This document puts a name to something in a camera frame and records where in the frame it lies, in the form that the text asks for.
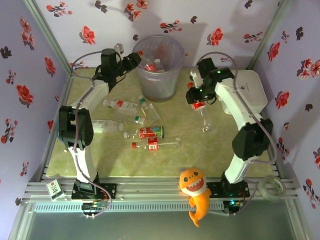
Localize clear bottle red cap label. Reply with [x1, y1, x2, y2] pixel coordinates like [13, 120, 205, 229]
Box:
[137, 50, 157, 72]
[131, 138, 182, 153]
[187, 82, 215, 133]

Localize small bottle white cap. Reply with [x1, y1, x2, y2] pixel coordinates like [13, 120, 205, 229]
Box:
[153, 58, 166, 73]

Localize translucent plastic bin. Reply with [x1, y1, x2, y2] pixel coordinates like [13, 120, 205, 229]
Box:
[132, 34, 186, 103]

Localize clear bottle red white label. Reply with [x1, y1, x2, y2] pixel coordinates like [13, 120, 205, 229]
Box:
[102, 99, 139, 112]

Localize clear bottle large colourful label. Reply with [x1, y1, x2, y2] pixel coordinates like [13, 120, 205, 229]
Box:
[122, 125, 165, 140]

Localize white lidded plastic box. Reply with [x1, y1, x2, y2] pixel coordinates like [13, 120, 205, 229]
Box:
[217, 69, 268, 116]

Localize orange shark plush toy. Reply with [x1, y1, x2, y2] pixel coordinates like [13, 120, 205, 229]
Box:
[178, 167, 213, 228]

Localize clear tape roll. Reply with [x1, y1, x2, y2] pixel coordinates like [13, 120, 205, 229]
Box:
[258, 174, 287, 201]

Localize small white card red logo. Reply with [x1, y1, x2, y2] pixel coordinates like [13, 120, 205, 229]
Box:
[46, 177, 65, 202]

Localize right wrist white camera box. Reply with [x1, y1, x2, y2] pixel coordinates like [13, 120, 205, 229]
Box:
[189, 71, 204, 88]

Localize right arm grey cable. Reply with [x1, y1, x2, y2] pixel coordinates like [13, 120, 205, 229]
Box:
[197, 51, 278, 217]

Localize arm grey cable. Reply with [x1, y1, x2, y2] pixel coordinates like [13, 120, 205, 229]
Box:
[69, 50, 115, 219]
[197, 51, 278, 217]

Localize left arm grey cable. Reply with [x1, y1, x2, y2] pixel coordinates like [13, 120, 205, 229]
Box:
[69, 50, 115, 219]

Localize aluminium side rail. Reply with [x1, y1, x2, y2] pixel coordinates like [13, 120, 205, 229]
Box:
[258, 112, 286, 180]
[41, 68, 77, 181]

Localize aluminium corner post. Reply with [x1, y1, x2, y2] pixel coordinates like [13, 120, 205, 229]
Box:
[246, 0, 293, 71]
[22, 0, 76, 76]

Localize aluminium frame rails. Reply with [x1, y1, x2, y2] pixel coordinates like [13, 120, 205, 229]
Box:
[21, 176, 301, 203]

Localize white slotted cable duct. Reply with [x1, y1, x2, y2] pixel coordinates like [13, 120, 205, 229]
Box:
[33, 200, 225, 213]

